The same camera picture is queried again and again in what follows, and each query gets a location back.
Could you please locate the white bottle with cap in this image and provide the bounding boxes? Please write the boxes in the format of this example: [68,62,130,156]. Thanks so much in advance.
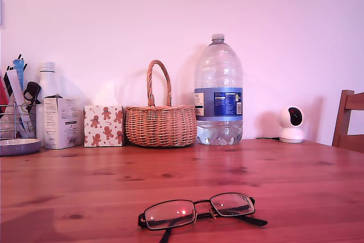
[36,61,62,147]

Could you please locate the red packet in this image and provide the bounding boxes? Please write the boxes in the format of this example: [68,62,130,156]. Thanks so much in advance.
[0,71,14,121]

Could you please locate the gingerbread print box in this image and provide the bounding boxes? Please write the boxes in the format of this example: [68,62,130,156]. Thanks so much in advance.
[83,105,125,147]

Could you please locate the white printed carton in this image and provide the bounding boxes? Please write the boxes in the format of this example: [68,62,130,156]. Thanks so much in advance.
[43,94,83,150]

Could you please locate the grey round plate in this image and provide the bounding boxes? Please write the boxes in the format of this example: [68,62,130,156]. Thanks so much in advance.
[0,138,42,158]

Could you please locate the metal wire rack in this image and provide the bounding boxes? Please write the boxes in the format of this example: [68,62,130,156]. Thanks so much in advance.
[0,99,38,140]

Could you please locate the wooden chair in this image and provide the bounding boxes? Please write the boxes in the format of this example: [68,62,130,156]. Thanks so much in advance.
[331,89,364,154]

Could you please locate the large clear water bottle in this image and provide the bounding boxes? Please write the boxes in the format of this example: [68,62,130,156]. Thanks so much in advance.
[194,33,244,146]

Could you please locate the small white round camera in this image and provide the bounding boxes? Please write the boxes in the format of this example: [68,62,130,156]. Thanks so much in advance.
[278,106,305,143]

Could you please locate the black clip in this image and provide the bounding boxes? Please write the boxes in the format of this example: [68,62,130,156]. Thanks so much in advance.
[23,81,42,106]

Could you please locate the wicker basket with handle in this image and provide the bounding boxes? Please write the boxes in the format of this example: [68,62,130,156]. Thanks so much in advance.
[125,59,198,148]

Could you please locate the black rectangular frame eyeglasses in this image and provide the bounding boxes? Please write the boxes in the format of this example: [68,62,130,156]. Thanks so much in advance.
[138,192,268,243]

